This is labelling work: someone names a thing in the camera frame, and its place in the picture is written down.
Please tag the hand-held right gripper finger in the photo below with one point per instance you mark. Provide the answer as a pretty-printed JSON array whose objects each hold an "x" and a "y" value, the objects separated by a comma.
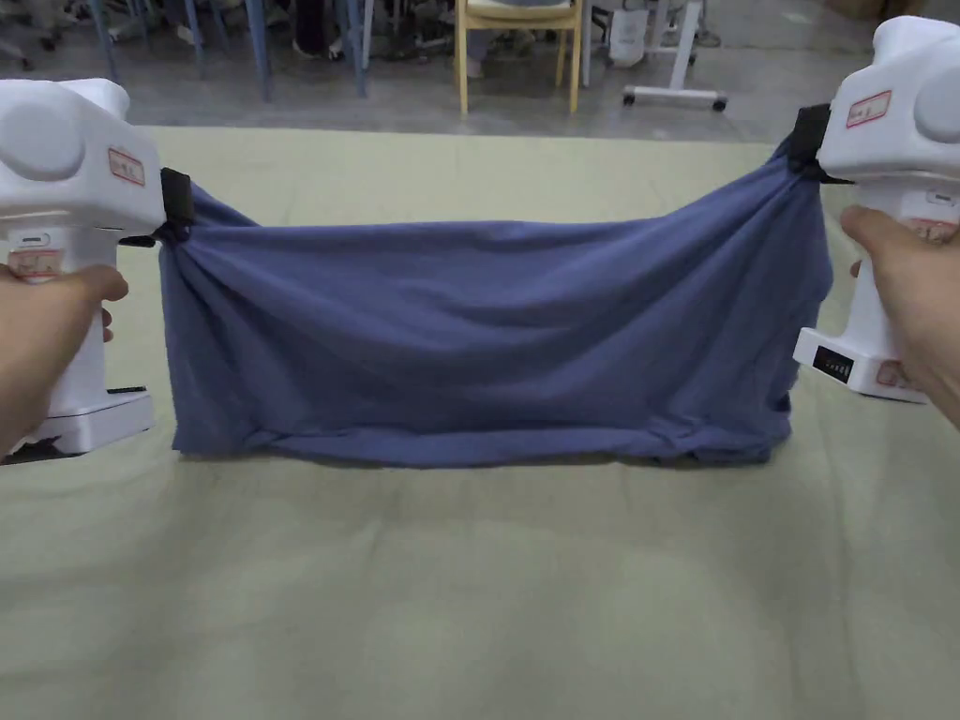
[{"x": 804, "y": 168}]

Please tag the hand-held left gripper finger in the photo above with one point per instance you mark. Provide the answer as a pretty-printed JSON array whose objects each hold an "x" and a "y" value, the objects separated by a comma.
[{"x": 171, "y": 233}]

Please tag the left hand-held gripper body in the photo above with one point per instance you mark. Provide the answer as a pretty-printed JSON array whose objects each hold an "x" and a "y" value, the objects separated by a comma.
[{"x": 52, "y": 172}]

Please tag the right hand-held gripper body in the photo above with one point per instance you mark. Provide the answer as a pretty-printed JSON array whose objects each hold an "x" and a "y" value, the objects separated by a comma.
[{"x": 892, "y": 127}]

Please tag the dark blue shirt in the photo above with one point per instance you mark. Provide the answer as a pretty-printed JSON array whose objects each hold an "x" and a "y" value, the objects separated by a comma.
[{"x": 487, "y": 337}]

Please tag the person's left hand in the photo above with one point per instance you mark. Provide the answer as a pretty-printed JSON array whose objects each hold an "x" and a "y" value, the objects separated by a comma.
[{"x": 45, "y": 337}]

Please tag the person's right hand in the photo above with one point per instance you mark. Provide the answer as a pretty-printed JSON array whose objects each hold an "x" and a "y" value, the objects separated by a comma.
[{"x": 915, "y": 300}]

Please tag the white bag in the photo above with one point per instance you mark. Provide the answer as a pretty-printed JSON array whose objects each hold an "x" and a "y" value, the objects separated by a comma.
[{"x": 628, "y": 37}]

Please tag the bed with pale green sheet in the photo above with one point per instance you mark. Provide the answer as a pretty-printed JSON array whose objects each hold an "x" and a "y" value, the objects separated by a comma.
[{"x": 480, "y": 600}]

